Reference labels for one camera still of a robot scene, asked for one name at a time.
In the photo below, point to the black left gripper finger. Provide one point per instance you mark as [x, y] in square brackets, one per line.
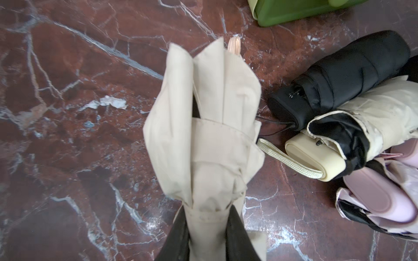
[176, 246]

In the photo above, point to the beige umbrella with black trim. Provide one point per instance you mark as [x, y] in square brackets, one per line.
[344, 140]

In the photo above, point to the green yellow drawer cabinet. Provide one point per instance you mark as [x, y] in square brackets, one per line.
[275, 12]

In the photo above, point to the pink umbrella lower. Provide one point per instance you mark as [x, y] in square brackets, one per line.
[384, 196]

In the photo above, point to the pink umbrella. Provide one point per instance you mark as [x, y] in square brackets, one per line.
[406, 153]
[384, 196]

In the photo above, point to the pink umbrella upper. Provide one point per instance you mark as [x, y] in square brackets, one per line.
[406, 153]

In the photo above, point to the black umbrella left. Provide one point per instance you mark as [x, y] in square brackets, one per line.
[339, 77]

